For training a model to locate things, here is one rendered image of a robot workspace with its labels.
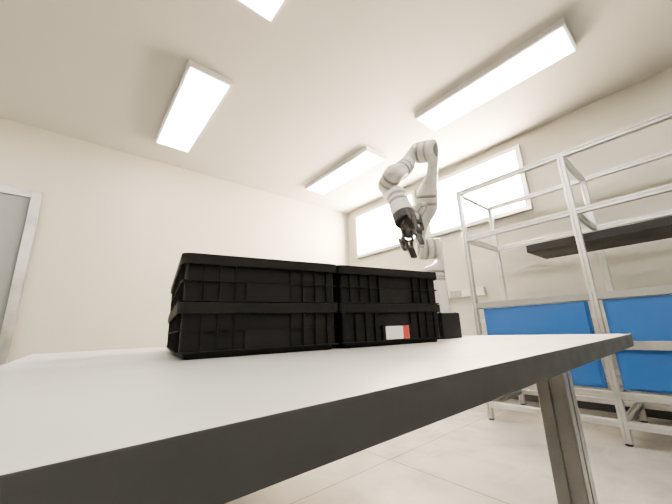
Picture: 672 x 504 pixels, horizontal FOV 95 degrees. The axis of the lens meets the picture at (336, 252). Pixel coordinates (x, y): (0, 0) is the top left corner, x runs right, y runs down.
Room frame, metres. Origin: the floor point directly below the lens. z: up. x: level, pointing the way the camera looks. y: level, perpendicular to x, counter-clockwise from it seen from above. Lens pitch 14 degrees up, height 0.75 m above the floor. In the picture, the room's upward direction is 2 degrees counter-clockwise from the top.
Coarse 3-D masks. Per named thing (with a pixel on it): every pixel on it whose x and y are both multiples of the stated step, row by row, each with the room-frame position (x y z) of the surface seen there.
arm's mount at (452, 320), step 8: (440, 312) 1.25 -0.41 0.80; (440, 320) 1.24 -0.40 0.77; (448, 320) 1.27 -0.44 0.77; (456, 320) 1.31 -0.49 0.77; (440, 328) 1.25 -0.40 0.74; (448, 328) 1.26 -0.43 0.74; (456, 328) 1.30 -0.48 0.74; (440, 336) 1.25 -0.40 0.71; (448, 336) 1.26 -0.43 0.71; (456, 336) 1.30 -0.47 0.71
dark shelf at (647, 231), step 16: (640, 224) 1.89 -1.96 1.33; (656, 224) 1.84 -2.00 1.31; (560, 240) 2.22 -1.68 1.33; (592, 240) 2.09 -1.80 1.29; (608, 240) 2.10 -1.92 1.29; (624, 240) 2.12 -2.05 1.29; (640, 240) 2.14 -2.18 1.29; (656, 240) 2.16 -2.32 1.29; (544, 256) 2.57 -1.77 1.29; (560, 256) 2.59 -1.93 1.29
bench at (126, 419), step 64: (0, 384) 0.40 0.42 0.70; (64, 384) 0.38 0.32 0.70; (128, 384) 0.36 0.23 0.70; (192, 384) 0.35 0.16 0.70; (256, 384) 0.33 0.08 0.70; (320, 384) 0.32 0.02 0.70; (384, 384) 0.30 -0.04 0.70; (448, 384) 0.35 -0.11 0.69; (512, 384) 0.45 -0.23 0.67; (0, 448) 0.17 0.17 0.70; (64, 448) 0.16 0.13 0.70; (128, 448) 0.16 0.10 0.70; (192, 448) 0.18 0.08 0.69; (256, 448) 0.21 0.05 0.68; (320, 448) 0.24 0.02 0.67; (576, 448) 0.74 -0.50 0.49
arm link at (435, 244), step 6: (432, 240) 1.30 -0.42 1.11; (438, 240) 1.29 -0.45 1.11; (432, 246) 1.29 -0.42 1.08; (438, 246) 1.29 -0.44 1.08; (432, 252) 1.29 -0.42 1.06; (438, 252) 1.29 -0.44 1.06; (432, 258) 1.33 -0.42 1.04; (438, 258) 1.30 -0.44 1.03; (432, 264) 1.31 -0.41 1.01; (438, 264) 1.29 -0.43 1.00; (426, 270) 1.31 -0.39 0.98; (432, 270) 1.29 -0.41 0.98; (438, 270) 1.29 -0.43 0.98; (444, 270) 1.31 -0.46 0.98
